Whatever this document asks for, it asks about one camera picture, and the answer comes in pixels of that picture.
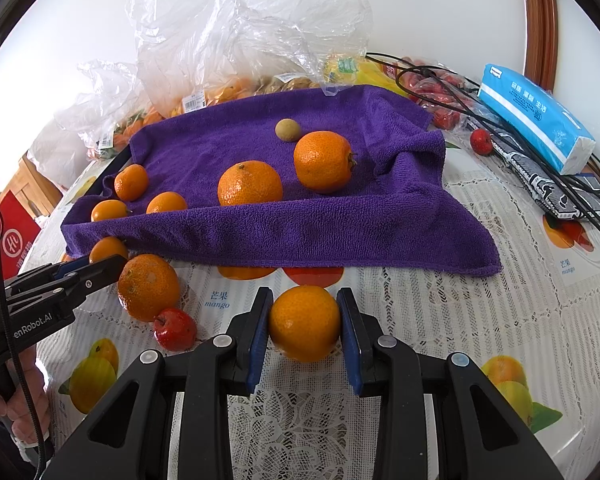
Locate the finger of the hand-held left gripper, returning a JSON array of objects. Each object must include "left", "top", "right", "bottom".
[
  {"left": 4, "top": 254, "right": 129, "bottom": 319},
  {"left": 0, "top": 256, "right": 93, "bottom": 297}
]

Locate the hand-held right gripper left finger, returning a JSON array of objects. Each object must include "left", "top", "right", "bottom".
[{"left": 40, "top": 286, "right": 275, "bottom": 480}]

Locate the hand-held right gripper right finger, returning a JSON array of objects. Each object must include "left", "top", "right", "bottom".
[{"left": 336, "top": 287, "right": 566, "bottom": 480}]

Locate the small tangerine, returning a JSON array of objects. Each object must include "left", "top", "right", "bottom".
[
  {"left": 114, "top": 164, "right": 150, "bottom": 201},
  {"left": 89, "top": 236, "right": 129, "bottom": 264},
  {"left": 90, "top": 199, "right": 132, "bottom": 222},
  {"left": 146, "top": 191, "right": 188, "bottom": 215}
]

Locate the smooth round orange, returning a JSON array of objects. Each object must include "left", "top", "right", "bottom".
[{"left": 268, "top": 285, "right": 342, "bottom": 363}]

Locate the dimpled medium tangerine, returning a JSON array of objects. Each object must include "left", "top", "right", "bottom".
[{"left": 217, "top": 160, "right": 284, "bottom": 207}]

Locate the bag of red fruits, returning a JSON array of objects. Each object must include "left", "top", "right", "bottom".
[{"left": 380, "top": 55, "right": 481, "bottom": 131}]

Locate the person's left hand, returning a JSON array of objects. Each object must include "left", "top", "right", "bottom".
[{"left": 0, "top": 345, "right": 56, "bottom": 461}]

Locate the large pale-spotted tangerine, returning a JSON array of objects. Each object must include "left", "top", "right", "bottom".
[{"left": 117, "top": 254, "right": 181, "bottom": 322}]

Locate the red box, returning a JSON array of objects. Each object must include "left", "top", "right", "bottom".
[{"left": 0, "top": 190, "right": 43, "bottom": 281}]

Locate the fruit printed lace tablecloth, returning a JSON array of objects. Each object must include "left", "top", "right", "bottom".
[{"left": 30, "top": 125, "right": 600, "bottom": 480}]

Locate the small red fruit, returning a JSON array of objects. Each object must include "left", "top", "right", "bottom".
[
  {"left": 470, "top": 128, "right": 495, "bottom": 156},
  {"left": 153, "top": 308, "right": 198, "bottom": 352}
]

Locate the wooden furniture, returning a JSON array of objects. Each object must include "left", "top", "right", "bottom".
[{"left": 22, "top": 152, "right": 63, "bottom": 201}]

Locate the white plastic bag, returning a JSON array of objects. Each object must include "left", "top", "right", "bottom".
[{"left": 30, "top": 120, "right": 101, "bottom": 196}]

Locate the purple towel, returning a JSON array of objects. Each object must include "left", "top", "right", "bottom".
[{"left": 60, "top": 85, "right": 503, "bottom": 278}]

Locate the clear bag of leafy oranges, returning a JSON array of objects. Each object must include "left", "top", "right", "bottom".
[{"left": 55, "top": 60, "right": 166, "bottom": 161}]

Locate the large orange with stem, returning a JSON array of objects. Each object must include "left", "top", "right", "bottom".
[{"left": 293, "top": 131, "right": 358, "bottom": 195}]

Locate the longan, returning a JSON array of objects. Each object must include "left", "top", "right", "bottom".
[{"left": 275, "top": 118, "right": 301, "bottom": 142}]

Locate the clear bag of kumquats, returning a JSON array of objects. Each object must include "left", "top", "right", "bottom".
[{"left": 125, "top": 0, "right": 376, "bottom": 111}]

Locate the black white patterned pouch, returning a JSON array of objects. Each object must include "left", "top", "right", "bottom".
[{"left": 485, "top": 125, "right": 600, "bottom": 221}]

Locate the clear bag of longans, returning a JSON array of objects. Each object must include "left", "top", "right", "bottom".
[{"left": 255, "top": 72, "right": 326, "bottom": 96}]

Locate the yellow fruit bag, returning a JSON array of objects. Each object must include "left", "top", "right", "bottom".
[{"left": 322, "top": 52, "right": 396, "bottom": 96}]

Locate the blue tissue pack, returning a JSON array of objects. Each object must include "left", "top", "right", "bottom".
[{"left": 477, "top": 63, "right": 597, "bottom": 175}]

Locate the brown wooden door frame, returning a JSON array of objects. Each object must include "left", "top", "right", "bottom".
[{"left": 517, "top": 0, "right": 561, "bottom": 93}]

